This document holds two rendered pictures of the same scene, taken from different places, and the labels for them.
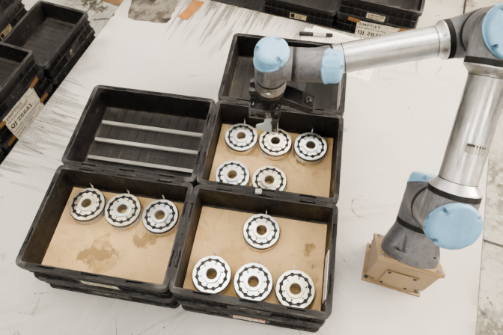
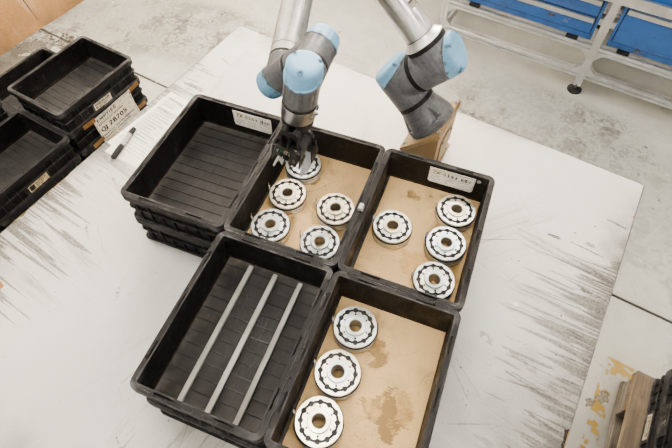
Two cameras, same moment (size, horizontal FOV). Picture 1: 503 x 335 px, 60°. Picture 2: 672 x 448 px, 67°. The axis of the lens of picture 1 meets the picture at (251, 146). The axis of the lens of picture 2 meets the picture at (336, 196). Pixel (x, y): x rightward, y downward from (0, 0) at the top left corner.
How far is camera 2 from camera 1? 0.84 m
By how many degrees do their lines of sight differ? 42
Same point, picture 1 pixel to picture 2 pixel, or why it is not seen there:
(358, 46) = (290, 27)
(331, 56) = (323, 29)
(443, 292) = not seen: hidden behind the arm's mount
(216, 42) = (72, 253)
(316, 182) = (342, 173)
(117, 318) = (446, 421)
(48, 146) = not seen: outside the picture
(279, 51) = (311, 57)
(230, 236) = (389, 260)
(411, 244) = (436, 107)
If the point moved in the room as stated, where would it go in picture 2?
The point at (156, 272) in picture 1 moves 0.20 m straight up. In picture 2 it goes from (420, 343) to (433, 308)
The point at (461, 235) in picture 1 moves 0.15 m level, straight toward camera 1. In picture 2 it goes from (462, 51) to (495, 86)
